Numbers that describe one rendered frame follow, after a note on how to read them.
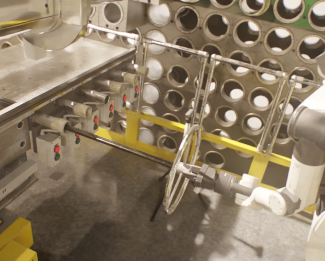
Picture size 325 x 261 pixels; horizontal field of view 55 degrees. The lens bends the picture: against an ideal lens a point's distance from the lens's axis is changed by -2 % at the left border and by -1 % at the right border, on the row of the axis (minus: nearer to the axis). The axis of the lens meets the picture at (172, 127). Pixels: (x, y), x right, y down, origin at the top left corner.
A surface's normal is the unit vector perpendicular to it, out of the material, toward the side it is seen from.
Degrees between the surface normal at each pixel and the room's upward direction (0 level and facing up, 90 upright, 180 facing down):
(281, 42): 90
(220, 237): 0
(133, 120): 90
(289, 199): 98
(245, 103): 90
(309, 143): 97
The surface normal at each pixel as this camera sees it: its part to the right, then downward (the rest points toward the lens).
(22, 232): 0.92, 0.30
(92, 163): 0.14, -0.85
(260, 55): -0.36, 0.44
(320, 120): -0.35, -0.61
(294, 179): -0.91, 0.24
